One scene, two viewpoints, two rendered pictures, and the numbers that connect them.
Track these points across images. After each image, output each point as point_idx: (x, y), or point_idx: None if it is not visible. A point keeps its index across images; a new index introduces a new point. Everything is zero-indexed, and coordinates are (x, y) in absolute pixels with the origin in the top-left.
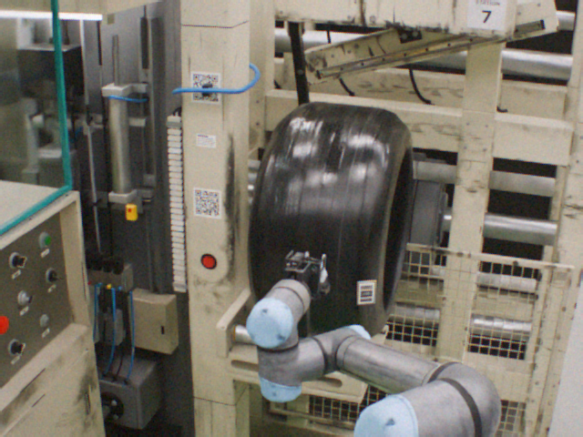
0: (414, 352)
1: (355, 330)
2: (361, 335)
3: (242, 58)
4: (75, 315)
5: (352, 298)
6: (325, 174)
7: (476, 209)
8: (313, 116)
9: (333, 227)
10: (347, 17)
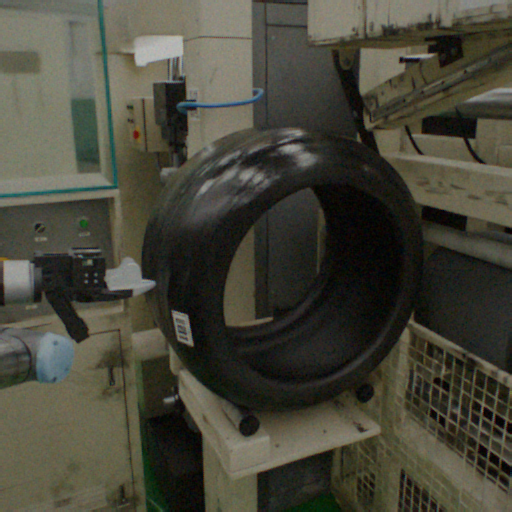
0: (489, 500)
1: (43, 337)
2: (39, 345)
3: (233, 77)
4: (120, 299)
5: (173, 330)
6: (187, 183)
7: None
8: (244, 131)
9: (165, 239)
10: (351, 29)
